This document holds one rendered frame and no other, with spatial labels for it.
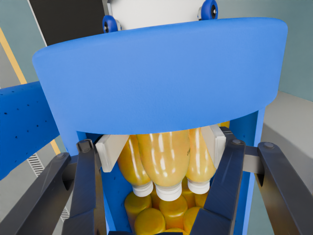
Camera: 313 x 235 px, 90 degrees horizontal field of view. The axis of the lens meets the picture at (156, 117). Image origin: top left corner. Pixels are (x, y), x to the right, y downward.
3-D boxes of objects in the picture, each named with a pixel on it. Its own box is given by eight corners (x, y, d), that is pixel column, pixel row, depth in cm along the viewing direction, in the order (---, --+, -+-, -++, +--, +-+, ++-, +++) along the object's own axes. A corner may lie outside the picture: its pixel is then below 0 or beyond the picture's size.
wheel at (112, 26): (115, 12, 31) (105, 12, 30) (119, 38, 32) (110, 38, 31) (108, 18, 34) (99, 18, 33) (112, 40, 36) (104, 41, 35)
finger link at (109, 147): (111, 173, 14) (103, 173, 14) (130, 135, 20) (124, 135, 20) (103, 143, 13) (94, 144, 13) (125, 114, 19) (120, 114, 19)
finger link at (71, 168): (92, 180, 12) (57, 181, 13) (114, 145, 17) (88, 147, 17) (87, 164, 12) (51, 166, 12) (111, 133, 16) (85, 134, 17)
